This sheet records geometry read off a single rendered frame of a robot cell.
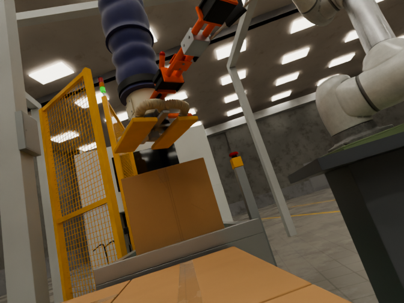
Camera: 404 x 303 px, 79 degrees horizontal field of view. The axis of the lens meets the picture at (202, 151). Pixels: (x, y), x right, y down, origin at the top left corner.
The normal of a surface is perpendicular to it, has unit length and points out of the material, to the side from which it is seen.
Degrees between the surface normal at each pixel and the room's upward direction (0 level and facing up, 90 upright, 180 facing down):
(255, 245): 90
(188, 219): 90
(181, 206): 90
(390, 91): 121
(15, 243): 90
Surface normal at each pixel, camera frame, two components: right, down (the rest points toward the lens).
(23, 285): 0.07, -0.28
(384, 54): -0.78, -0.39
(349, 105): -0.66, 0.12
